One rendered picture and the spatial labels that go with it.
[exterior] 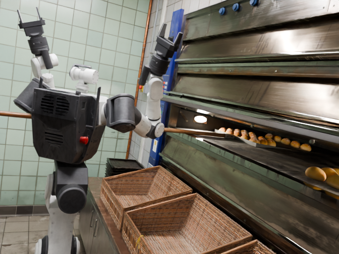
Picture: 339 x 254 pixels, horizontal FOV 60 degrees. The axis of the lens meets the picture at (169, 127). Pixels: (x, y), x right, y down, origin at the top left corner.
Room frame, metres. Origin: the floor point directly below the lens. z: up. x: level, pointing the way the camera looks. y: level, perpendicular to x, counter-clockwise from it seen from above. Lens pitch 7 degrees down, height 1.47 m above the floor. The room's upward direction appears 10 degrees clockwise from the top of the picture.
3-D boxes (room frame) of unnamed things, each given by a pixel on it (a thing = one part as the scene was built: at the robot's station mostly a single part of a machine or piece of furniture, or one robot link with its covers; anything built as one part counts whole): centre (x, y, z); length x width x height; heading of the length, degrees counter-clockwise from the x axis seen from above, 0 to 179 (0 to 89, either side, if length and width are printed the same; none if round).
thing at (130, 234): (1.51, -0.16, 0.72); 0.56 x 0.49 x 0.28; 26
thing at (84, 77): (1.35, 0.42, 1.46); 0.10 x 0.07 x 0.09; 81
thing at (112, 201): (2.05, 0.11, 0.72); 0.56 x 0.49 x 0.28; 27
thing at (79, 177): (1.27, 0.40, 1.00); 0.28 x 0.13 x 0.18; 26
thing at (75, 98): (1.29, 0.43, 1.26); 0.34 x 0.30 x 0.36; 81
